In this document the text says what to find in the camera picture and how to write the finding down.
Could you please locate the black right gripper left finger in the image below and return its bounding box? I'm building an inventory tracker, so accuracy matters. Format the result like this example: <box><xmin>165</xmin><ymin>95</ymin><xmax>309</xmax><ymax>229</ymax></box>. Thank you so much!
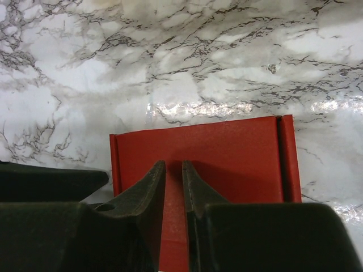
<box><xmin>1</xmin><ymin>161</ymin><xmax>166</xmax><ymax>271</ymax></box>

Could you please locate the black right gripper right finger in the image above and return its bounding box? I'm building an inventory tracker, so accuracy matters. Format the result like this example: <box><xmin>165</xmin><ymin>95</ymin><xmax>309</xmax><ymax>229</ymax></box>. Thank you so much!
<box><xmin>182</xmin><ymin>160</ymin><xmax>362</xmax><ymax>271</ymax></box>

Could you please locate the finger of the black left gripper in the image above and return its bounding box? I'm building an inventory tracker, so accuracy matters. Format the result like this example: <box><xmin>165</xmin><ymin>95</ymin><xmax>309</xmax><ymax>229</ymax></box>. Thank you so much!
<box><xmin>1</xmin><ymin>161</ymin><xmax>109</xmax><ymax>202</ymax></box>

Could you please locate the red paper box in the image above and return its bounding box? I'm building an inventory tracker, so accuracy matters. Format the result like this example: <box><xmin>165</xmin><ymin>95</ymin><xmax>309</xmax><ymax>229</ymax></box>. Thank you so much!
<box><xmin>109</xmin><ymin>115</ymin><xmax>301</xmax><ymax>271</ymax></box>

